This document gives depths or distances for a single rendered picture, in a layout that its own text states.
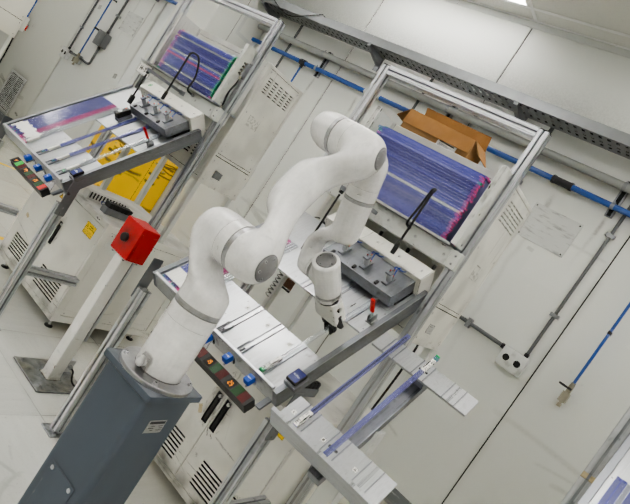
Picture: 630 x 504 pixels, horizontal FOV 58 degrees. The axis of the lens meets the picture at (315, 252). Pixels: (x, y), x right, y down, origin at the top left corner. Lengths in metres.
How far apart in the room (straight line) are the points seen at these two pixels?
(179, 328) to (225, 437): 0.95
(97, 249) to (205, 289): 1.67
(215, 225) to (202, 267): 0.10
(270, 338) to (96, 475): 0.70
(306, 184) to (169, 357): 0.51
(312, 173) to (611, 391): 2.40
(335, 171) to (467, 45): 2.98
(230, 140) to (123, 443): 2.00
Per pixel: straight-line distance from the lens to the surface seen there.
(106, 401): 1.43
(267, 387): 1.74
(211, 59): 3.08
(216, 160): 3.08
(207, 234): 1.33
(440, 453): 3.57
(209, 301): 1.32
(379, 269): 2.08
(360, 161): 1.37
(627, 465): 1.86
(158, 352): 1.37
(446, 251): 2.08
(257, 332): 1.89
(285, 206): 1.33
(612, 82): 3.91
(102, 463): 1.44
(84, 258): 2.97
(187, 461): 2.34
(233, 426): 2.20
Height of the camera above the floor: 1.25
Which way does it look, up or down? 4 degrees down
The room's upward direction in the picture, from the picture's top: 33 degrees clockwise
